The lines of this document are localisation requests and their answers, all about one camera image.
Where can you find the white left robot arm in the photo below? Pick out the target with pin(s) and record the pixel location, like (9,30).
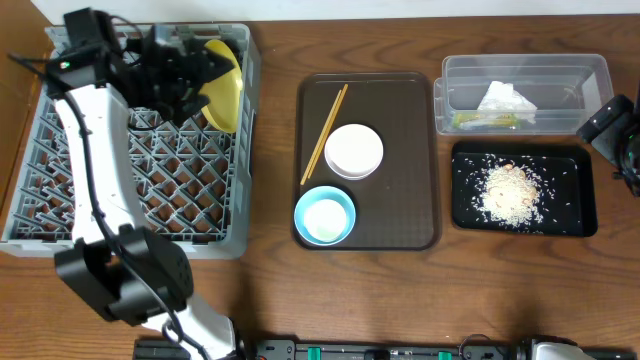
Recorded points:
(117,264)

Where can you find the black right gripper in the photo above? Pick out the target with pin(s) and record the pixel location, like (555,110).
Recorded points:
(593,126)

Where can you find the yellow plastic plate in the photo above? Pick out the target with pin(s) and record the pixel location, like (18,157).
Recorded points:
(224,92)

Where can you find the pile of leftover rice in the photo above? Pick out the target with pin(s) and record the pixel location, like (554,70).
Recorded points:
(513,193)

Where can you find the green snack wrapper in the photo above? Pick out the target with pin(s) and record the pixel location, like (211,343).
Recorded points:
(477,120)

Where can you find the black food waste tray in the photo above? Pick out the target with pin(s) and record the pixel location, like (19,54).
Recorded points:
(562,175)

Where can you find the clear plastic waste bin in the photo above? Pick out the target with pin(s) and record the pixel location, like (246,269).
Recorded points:
(566,89)

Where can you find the light blue bowl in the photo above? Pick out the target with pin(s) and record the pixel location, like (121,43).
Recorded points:
(324,216)

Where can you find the grey plastic dish rack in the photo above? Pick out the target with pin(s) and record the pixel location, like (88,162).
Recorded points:
(194,181)

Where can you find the white bowl with rice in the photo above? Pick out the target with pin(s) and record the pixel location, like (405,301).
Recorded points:
(354,151)

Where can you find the dark brown serving tray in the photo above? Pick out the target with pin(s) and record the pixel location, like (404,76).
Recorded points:
(398,205)

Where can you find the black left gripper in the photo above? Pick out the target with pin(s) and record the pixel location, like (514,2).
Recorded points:
(185,75)

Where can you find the white paper napkin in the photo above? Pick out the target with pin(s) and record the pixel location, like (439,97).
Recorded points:
(503,97)

